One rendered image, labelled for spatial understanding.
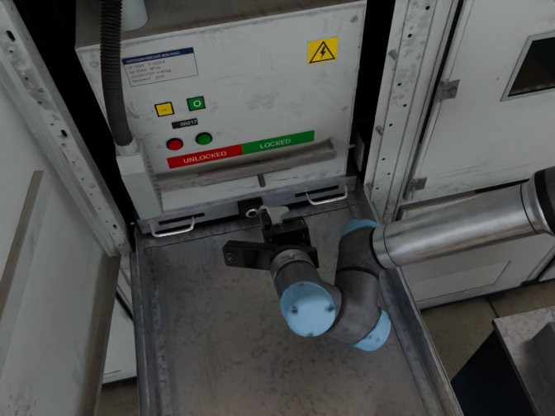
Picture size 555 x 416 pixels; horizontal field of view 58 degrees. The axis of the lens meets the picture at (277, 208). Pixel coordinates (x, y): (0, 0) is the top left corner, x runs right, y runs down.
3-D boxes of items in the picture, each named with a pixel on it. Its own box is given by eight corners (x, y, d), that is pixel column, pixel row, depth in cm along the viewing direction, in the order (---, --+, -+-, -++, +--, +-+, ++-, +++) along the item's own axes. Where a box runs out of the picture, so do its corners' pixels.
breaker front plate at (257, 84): (345, 181, 124) (367, 7, 85) (149, 220, 119) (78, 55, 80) (343, 177, 125) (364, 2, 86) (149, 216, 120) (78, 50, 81)
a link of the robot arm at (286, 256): (277, 302, 85) (270, 262, 81) (272, 288, 89) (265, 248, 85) (320, 293, 85) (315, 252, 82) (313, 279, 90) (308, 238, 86)
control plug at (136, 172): (164, 216, 102) (142, 160, 88) (140, 221, 102) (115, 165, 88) (160, 186, 107) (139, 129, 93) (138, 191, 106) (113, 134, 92)
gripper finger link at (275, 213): (284, 203, 106) (294, 229, 98) (256, 209, 105) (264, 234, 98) (282, 191, 104) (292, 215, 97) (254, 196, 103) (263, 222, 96)
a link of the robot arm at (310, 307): (321, 349, 76) (275, 329, 73) (305, 307, 86) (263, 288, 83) (351, 310, 74) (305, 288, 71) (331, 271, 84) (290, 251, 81)
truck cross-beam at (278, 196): (354, 190, 128) (357, 176, 123) (142, 234, 123) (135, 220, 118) (348, 175, 131) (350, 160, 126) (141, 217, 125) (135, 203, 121)
